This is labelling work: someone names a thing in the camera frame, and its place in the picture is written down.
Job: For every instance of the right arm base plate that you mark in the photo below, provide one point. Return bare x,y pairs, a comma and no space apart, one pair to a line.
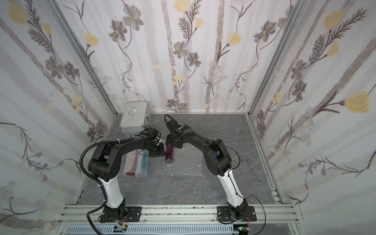
226,215

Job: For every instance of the white slotted cable duct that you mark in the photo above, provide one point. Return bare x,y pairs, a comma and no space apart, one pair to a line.
175,229

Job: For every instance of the silver metal first-aid case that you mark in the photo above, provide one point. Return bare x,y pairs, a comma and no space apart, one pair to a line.
136,117

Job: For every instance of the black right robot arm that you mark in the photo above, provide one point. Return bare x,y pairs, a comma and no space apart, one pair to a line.
218,161

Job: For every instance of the purple glass bottle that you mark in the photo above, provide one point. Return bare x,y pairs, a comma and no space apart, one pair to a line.
169,154

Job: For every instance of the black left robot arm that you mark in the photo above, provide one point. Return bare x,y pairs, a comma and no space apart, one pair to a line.
101,161

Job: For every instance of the bubble wrap sheet stack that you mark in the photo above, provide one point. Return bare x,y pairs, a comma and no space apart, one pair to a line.
185,161

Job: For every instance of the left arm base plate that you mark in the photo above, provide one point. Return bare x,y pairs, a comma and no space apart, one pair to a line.
127,214

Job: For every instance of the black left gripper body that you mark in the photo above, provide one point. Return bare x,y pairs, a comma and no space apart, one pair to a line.
158,148

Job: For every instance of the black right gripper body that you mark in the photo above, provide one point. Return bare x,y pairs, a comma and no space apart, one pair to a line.
172,140

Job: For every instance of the aluminium frame rail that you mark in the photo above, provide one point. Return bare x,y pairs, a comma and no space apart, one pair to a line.
181,214

